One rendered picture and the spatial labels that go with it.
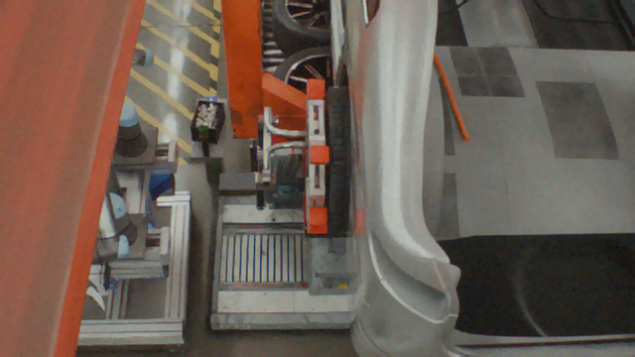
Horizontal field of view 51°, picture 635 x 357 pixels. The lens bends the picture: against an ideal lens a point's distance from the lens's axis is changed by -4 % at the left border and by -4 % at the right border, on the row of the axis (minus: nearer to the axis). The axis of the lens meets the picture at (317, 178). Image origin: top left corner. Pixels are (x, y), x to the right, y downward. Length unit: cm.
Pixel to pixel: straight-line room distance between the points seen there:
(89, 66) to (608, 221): 287
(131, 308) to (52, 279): 321
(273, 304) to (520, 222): 133
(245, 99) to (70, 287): 315
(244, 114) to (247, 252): 79
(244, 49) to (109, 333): 147
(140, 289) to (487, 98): 189
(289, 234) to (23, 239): 354
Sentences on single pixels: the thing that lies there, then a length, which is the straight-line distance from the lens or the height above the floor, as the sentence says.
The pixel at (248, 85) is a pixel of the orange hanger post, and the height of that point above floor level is 90.
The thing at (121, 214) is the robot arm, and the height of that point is 101.
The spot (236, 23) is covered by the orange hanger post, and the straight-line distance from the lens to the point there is 304.
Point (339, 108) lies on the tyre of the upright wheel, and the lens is 280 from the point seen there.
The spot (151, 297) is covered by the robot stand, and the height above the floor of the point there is 21.
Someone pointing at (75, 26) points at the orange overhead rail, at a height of 300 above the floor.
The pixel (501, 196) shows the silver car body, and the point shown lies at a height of 95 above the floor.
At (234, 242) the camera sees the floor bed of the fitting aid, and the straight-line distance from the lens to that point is 379.
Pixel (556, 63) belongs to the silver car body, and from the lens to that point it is 349.
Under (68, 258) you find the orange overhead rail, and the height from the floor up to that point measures 300.
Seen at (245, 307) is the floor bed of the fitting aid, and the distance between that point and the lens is 351.
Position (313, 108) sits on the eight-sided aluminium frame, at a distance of 288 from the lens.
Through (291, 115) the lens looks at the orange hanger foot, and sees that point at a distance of 345.
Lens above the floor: 318
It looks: 52 degrees down
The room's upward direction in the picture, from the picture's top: 3 degrees clockwise
